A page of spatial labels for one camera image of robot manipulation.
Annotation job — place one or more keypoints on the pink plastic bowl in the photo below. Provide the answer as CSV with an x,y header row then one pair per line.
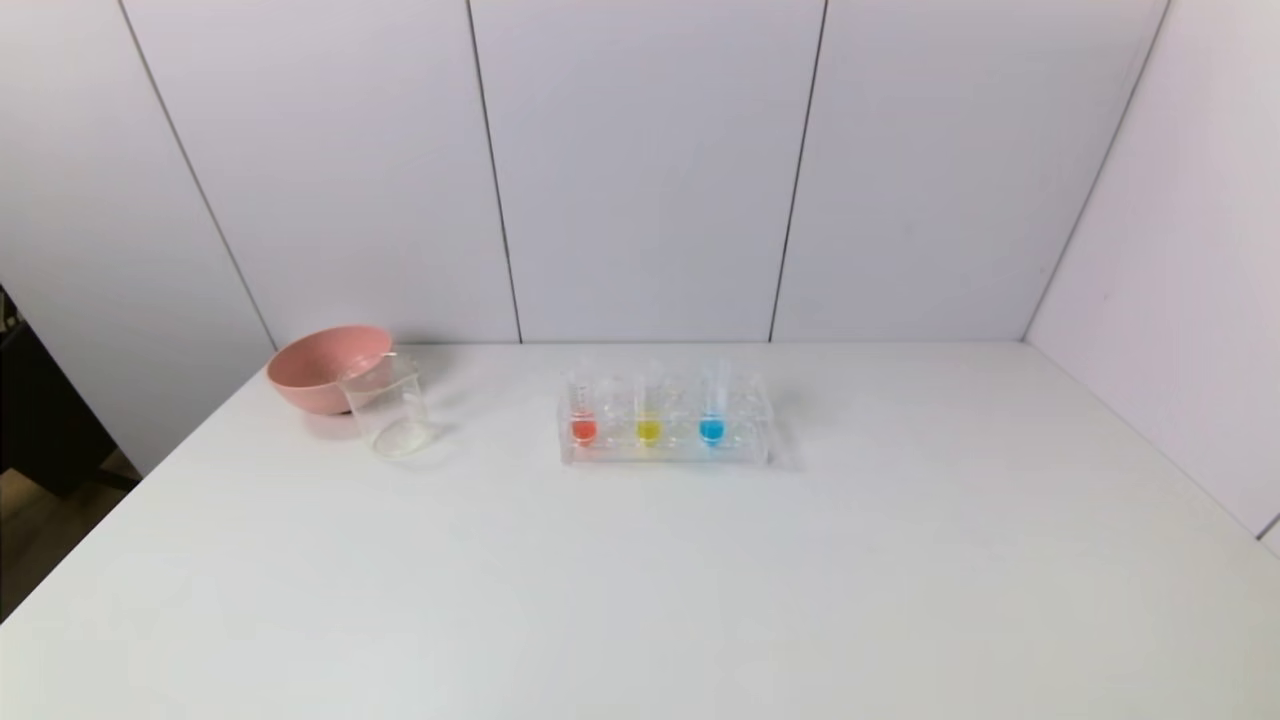
x,y
315,370

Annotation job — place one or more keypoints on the blue pigment test tube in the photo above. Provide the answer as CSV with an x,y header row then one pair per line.
x,y
712,428

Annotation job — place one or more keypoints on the clear glass beaker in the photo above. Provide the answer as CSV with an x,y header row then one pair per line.
x,y
392,415

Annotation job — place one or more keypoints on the red pigment test tube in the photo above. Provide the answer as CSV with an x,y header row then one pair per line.
x,y
583,428

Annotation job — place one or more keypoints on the clear acrylic test tube rack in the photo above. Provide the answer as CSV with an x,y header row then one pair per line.
x,y
745,445

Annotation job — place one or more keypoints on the yellow pigment test tube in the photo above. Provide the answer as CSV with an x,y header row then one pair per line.
x,y
648,428

